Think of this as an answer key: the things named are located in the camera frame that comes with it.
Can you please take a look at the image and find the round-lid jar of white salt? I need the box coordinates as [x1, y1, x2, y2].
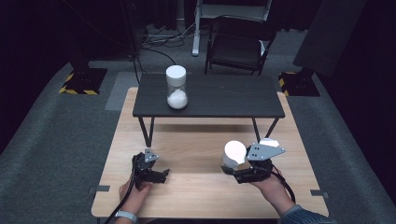
[165, 64, 189, 110]

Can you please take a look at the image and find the black stand with striped base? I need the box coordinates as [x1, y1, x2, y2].
[278, 67, 321, 97]
[58, 31, 108, 96]

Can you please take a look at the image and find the black folding chair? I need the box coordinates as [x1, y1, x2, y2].
[204, 14, 277, 77]

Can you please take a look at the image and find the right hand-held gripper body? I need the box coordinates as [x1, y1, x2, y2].
[247, 142, 287, 184]

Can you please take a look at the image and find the left hand-held gripper cable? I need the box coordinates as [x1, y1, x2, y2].
[104, 161, 138, 224]

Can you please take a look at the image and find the bundle of floor cables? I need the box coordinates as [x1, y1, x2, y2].
[141, 22, 197, 49]

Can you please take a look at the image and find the grey tape tab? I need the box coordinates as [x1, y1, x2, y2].
[88, 185, 111, 195]
[310, 189, 330, 200]

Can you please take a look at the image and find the black floor cable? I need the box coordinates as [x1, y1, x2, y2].
[133, 46, 177, 85]

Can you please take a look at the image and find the black raised shelf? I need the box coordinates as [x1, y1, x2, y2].
[132, 73, 286, 148]

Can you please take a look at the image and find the white desk frame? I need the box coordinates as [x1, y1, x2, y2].
[191, 0, 273, 57]

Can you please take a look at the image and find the spout-lid jar of tan spice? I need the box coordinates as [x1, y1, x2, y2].
[219, 140, 248, 175]

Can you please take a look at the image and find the spout-lid jar of brown spice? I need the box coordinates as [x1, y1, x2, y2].
[259, 137, 280, 148]

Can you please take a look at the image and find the person's right hand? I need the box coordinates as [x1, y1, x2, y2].
[250, 170, 295, 217]

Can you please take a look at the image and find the grey panel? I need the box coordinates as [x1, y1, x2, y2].
[292, 0, 368, 78]

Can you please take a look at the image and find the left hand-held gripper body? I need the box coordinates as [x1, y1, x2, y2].
[132, 147, 159, 190]

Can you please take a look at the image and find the hand-held gripper cable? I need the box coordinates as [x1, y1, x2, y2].
[104, 161, 138, 224]
[267, 163, 296, 203]

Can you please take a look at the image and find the person's left hand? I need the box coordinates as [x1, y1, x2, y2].
[119, 177, 153, 216]

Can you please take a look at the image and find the right hand-held gripper cable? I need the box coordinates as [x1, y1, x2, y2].
[267, 163, 296, 203]

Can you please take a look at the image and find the grey wristwatch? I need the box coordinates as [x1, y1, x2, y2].
[115, 210, 138, 224]

